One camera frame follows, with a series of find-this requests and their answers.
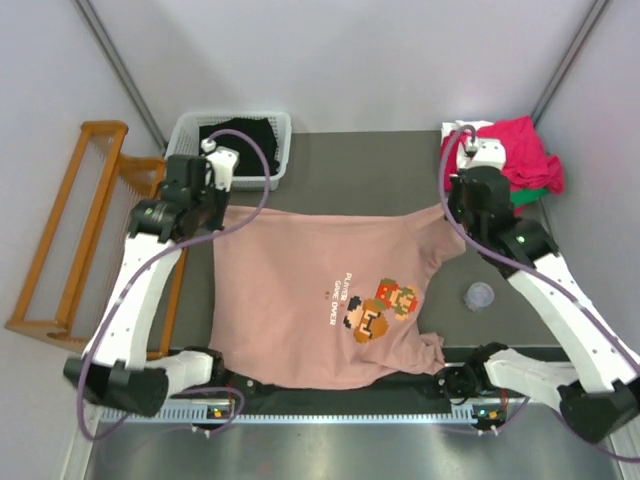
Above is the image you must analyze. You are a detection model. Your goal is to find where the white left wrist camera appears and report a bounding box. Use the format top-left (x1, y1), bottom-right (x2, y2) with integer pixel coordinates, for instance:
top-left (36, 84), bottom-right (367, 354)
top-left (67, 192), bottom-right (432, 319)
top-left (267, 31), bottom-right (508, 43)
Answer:
top-left (200, 139), bottom-right (239, 193)

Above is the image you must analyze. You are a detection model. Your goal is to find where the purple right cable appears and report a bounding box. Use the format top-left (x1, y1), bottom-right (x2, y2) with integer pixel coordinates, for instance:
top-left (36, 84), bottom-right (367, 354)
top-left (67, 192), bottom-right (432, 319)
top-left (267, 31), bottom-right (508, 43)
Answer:
top-left (437, 124), bottom-right (640, 464)

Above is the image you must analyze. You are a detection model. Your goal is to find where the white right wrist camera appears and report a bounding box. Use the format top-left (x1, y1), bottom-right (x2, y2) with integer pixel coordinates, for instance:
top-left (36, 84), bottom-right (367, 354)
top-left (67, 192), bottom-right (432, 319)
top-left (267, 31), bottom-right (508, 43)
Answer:
top-left (455, 137), bottom-right (507, 171)

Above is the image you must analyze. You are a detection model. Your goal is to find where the purple cable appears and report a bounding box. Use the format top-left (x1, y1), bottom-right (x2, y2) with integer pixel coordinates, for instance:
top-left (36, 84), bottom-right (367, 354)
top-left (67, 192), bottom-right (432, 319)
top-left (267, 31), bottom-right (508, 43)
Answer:
top-left (437, 124), bottom-right (640, 464)
top-left (78, 128), bottom-right (273, 441)

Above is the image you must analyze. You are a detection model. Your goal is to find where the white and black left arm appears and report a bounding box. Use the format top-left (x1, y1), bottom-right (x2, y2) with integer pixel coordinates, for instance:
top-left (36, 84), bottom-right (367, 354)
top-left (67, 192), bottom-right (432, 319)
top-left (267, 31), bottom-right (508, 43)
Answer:
top-left (63, 147), bottom-right (239, 417)

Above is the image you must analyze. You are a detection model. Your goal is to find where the pink printed t-shirt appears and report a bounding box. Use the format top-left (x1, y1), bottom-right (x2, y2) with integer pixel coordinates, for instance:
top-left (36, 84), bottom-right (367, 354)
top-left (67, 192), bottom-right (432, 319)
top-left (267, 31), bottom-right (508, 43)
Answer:
top-left (210, 206), bottom-right (465, 390)

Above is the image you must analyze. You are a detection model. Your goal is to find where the black folded t-shirt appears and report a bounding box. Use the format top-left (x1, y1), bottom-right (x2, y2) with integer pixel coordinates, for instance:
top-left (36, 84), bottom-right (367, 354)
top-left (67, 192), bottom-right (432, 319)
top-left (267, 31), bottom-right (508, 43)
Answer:
top-left (198, 116), bottom-right (281, 177)

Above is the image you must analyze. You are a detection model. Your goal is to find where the magenta t-shirt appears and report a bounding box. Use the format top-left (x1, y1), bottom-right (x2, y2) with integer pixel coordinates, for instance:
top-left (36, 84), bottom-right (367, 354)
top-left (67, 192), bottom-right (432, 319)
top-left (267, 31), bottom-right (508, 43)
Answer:
top-left (440, 116), bottom-right (565, 195)

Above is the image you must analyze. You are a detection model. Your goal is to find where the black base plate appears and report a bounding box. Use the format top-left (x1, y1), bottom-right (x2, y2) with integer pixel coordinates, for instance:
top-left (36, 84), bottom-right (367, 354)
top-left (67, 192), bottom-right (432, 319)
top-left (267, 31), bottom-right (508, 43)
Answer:
top-left (168, 348), bottom-right (527, 414)

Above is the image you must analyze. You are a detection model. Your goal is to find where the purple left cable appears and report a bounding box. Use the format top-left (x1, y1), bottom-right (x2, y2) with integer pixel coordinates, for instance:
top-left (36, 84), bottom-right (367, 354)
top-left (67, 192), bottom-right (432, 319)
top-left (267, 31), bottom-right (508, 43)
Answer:
top-left (78, 128), bottom-right (273, 441)

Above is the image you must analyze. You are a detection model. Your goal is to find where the green t-shirt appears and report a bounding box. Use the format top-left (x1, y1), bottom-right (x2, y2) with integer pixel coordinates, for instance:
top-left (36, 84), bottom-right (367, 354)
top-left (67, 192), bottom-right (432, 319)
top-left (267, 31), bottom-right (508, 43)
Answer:
top-left (510, 188), bottom-right (550, 215)

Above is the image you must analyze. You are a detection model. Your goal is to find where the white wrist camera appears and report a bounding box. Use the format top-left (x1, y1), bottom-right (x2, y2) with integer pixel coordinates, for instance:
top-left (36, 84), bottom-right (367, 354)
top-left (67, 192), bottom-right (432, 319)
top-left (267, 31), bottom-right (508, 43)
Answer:
top-left (200, 139), bottom-right (239, 193)
top-left (455, 137), bottom-right (507, 171)

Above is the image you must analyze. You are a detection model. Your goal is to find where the wooden rack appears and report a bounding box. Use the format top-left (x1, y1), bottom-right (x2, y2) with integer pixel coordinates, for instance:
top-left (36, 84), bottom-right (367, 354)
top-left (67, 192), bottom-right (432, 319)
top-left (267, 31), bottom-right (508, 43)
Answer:
top-left (6, 120), bottom-right (165, 353)

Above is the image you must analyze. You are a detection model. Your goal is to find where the white plastic basket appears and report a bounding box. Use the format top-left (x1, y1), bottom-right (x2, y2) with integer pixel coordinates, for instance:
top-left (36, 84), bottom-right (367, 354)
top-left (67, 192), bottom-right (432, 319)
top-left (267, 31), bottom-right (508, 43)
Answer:
top-left (166, 110), bottom-right (292, 191)

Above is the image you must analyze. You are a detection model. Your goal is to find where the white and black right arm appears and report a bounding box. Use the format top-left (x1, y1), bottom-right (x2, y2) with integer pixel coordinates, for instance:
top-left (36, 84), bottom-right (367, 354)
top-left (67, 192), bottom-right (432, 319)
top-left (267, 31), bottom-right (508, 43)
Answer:
top-left (442, 166), bottom-right (639, 444)

